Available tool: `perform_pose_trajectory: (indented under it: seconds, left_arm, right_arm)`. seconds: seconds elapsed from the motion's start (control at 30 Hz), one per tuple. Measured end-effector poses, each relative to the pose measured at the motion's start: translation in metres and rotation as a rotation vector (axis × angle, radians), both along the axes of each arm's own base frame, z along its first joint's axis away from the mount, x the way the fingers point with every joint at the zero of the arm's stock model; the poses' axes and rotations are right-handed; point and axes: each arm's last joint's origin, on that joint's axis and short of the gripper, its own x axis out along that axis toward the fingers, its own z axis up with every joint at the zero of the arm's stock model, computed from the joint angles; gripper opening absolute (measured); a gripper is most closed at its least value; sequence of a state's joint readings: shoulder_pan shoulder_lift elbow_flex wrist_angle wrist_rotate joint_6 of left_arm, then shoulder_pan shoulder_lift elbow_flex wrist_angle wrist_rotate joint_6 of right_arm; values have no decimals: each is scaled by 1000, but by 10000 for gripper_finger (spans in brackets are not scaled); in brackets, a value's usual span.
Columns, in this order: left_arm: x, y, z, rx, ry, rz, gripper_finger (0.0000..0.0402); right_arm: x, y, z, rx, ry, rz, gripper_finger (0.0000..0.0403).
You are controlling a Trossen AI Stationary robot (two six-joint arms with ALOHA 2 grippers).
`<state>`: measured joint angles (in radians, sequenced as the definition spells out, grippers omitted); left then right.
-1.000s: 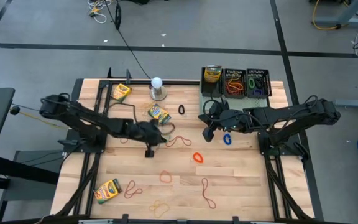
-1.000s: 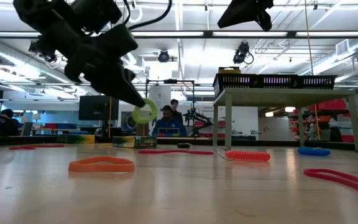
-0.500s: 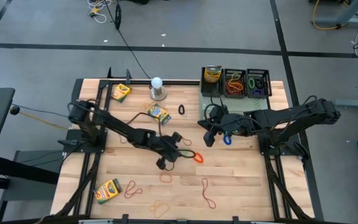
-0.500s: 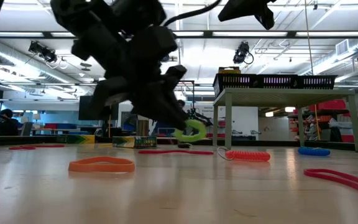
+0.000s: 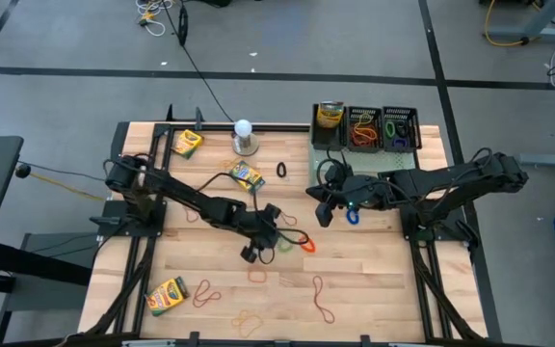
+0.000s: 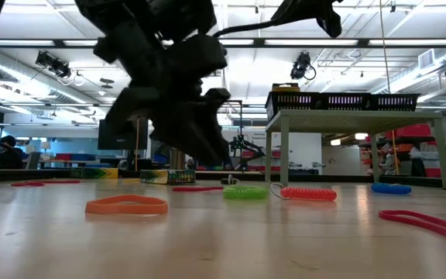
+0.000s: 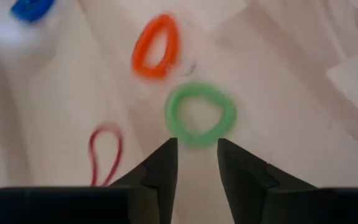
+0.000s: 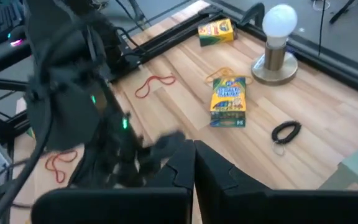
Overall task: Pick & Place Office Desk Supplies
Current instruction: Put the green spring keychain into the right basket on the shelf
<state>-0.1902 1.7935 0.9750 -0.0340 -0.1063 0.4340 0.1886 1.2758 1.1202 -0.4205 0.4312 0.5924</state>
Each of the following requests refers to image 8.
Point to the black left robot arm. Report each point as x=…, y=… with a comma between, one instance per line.
x=67, y=118

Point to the black keyboard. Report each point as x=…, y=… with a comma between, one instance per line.
x=8, y=18

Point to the yellow rubber band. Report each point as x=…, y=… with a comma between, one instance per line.
x=211, y=76

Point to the white bulb brass lamp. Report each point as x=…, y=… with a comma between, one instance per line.
x=278, y=21

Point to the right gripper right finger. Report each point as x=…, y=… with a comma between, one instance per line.
x=291, y=207

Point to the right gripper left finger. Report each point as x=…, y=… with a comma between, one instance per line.
x=120, y=207

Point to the yellow green crayon box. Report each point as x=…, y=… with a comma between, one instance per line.
x=216, y=32
x=228, y=102

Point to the black computer mouse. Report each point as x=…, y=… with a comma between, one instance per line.
x=17, y=35

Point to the red rubber band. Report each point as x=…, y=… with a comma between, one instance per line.
x=47, y=163
x=144, y=85

